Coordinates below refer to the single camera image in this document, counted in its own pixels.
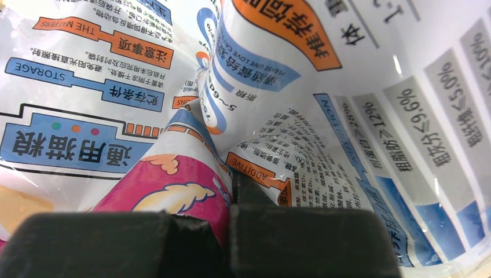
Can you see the pink pet food bag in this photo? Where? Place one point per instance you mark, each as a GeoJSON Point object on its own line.
{"type": "Point", "coordinates": [381, 106]}

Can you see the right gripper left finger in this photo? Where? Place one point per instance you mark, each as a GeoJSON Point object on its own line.
{"type": "Point", "coordinates": [113, 245]}

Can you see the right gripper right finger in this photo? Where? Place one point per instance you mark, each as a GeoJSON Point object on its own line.
{"type": "Point", "coordinates": [267, 240]}

